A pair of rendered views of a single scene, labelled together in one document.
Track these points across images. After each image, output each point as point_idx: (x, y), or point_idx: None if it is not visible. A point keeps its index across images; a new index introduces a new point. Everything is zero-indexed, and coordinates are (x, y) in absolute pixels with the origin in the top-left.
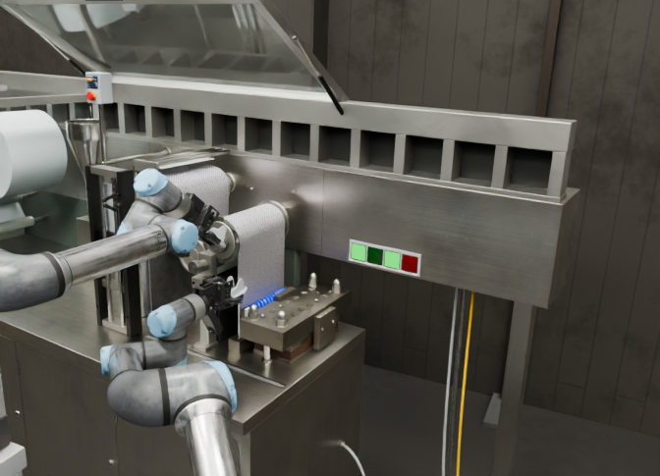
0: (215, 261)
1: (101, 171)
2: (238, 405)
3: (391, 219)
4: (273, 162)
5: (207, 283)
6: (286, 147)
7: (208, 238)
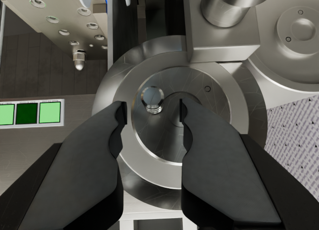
0: (186, 34)
1: None
2: None
3: (7, 165)
4: None
5: None
6: (181, 223)
7: (70, 203)
